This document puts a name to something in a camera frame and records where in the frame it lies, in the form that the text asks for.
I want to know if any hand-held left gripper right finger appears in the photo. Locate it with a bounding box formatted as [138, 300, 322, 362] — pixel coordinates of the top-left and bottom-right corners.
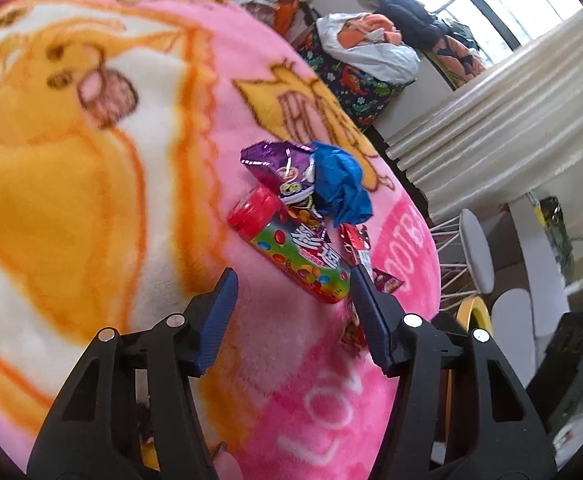
[350, 266, 558, 480]

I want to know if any yellow-rimmed trash bin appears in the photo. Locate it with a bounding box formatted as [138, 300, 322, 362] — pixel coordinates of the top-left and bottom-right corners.
[455, 295, 495, 348]

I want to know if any small purple wrapper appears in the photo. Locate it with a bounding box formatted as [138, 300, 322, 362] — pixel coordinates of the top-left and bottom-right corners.
[371, 269, 405, 295]

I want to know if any white dressing table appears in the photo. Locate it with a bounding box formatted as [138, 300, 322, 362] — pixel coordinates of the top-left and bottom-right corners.
[509, 192, 572, 311]

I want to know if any small colourful wrapper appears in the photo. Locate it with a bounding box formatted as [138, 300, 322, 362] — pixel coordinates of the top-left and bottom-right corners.
[340, 300, 367, 358]

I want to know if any blue wrapper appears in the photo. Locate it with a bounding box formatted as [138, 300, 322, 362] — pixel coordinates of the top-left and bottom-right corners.
[311, 141, 375, 226]

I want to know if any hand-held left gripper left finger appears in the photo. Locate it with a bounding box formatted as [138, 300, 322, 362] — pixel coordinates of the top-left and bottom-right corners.
[26, 267, 239, 480]

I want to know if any candy tube with red cap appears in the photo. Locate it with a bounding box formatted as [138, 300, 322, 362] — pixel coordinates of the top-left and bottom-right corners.
[227, 185, 352, 305]

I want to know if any white bag of orange clothes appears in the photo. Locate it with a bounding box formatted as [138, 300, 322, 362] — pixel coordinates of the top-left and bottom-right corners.
[316, 12, 421, 83]

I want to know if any pink cartoon printed blanket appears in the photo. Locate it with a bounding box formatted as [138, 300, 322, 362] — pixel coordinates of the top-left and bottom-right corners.
[0, 0, 442, 480]

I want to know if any dinosaur print storage bag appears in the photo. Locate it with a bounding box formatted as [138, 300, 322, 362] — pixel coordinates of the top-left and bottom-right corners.
[295, 27, 417, 128]

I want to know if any wide white curtain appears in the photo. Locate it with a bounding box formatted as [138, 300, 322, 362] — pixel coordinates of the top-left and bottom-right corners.
[384, 7, 583, 221]

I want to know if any dark handbag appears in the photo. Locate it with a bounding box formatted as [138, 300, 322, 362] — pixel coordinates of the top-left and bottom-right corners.
[539, 196, 575, 276]

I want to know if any windowsill clothes pile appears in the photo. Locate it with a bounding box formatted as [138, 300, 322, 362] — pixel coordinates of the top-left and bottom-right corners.
[361, 0, 487, 78]

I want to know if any small red wrapper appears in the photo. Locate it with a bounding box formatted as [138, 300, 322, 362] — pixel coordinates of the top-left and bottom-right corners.
[339, 222, 372, 266]

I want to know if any purple snack wrapper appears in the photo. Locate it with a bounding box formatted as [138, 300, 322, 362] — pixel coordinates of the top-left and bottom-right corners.
[240, 141, 322, 211]

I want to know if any black framed window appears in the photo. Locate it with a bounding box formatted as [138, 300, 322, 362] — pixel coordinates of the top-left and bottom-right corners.
[421, 0, 583, 66]

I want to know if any white chair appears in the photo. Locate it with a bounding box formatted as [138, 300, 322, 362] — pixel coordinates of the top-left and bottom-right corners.
[491, 287, 567, 391]

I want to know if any white round stool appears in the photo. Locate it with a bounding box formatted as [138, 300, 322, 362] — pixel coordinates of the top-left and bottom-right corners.
[429, 208, 496, 313]

